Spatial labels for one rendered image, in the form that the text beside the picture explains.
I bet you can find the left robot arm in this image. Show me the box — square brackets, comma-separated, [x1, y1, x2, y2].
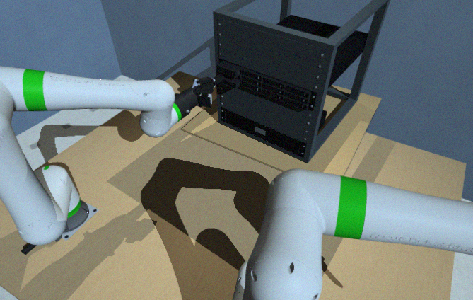
[0, 66, 191, 255]

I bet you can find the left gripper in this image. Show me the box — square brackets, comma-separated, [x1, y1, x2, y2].
[179, 74, 224, 109]

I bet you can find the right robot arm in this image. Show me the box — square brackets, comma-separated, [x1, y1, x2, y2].
[232, 168, 473, 300]

